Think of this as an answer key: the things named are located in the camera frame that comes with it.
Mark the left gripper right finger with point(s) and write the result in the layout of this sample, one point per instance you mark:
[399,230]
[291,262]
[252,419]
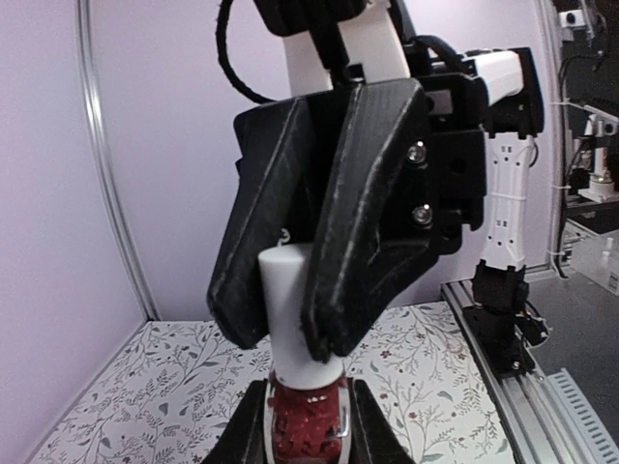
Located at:
[373,439]

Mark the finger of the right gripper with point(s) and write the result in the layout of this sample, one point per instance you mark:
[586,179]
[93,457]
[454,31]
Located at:
[275,143]

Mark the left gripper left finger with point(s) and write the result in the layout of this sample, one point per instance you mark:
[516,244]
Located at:
[242,440]

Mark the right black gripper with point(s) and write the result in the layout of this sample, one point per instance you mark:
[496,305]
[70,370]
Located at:
[396,171]

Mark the red nail polish bottle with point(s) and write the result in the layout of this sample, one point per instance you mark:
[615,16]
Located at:
[307,426]

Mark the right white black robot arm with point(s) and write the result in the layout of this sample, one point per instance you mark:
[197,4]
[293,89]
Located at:
[511,119]

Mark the clear plastic storage box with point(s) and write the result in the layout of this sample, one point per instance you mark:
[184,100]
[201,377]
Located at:
[597,259]

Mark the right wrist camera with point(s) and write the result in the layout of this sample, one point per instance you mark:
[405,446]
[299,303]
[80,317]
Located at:
[324,40]

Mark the front aluminium rail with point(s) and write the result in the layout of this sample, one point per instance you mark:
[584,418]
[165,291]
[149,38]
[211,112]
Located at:
[547,418]

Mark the left aluminium frame post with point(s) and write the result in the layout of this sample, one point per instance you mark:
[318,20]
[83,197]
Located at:
[103,160]

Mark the aluminium frame post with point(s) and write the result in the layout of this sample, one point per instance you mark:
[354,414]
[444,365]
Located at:
[103,160]
[552,51]

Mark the right aluminium frame post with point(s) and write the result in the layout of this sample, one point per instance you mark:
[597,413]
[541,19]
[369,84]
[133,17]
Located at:
[552,51]

